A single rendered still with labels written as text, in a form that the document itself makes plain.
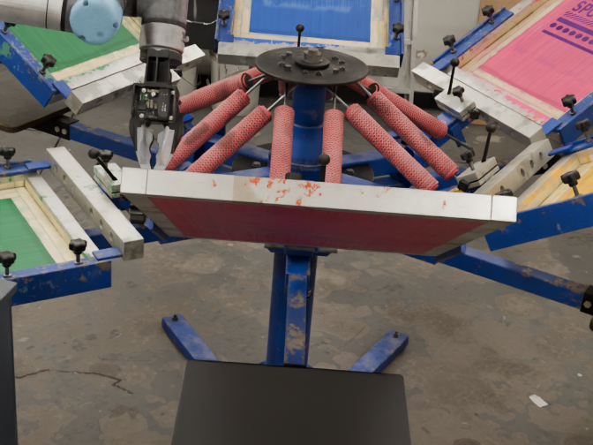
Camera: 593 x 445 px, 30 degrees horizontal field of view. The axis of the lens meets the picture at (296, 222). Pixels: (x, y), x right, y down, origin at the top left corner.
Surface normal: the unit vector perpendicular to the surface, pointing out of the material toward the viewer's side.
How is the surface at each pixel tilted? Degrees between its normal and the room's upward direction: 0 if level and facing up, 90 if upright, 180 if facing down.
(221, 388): 0
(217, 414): 0
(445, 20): 90
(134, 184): 58
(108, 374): 0
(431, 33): 90
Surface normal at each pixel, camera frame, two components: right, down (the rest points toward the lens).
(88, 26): 0.06, 0.45
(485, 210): 0.03, -0.10
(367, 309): 0.07, -0.89
